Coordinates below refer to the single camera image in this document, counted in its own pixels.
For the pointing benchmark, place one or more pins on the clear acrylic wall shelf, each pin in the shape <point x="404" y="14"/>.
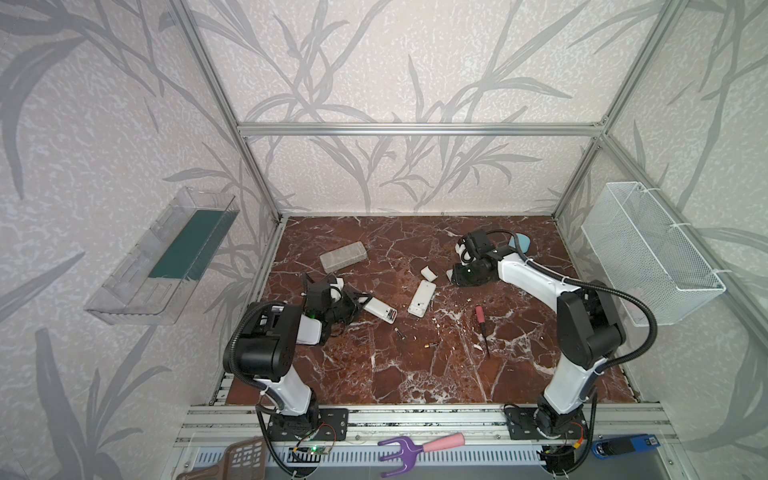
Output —
<point x="154" y="282"/>

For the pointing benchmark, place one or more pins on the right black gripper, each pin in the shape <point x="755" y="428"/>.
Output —
<point x="459" y="271"/>

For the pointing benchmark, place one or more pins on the blue black device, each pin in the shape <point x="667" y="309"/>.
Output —
<point x="624" y="445"/>

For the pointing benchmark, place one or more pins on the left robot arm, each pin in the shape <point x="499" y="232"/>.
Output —
<point x="261" y="350"/>

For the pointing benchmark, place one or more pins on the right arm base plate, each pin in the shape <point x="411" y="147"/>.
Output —
<point x="522" y="422"/>

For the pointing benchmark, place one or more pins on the purple pink garden fork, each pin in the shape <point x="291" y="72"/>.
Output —
<point x="410" y="451"/>

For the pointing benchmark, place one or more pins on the white wire mesh basket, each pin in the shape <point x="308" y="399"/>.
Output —
<point x="646" y="254"/>

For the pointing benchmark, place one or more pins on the white remote control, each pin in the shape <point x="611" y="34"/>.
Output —
<point x="379" y="309"/>
<point x="422" y="299"/>

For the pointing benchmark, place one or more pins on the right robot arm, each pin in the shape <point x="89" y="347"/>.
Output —
<point x="587" y="324"/>

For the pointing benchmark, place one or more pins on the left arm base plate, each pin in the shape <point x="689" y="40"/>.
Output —
<point x="324" y="424"/>

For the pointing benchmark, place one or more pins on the pink handled screwdriver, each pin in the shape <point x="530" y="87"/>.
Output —
<point x="480" y="317"/>

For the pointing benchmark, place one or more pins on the grey glasses case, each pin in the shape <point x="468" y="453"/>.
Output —
<point x="343" y="257"/>

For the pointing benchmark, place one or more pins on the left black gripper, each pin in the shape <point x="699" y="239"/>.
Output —
<point x="347" y="303"/>

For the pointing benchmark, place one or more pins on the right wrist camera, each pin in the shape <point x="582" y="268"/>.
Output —
<point x="465" y="256"/>

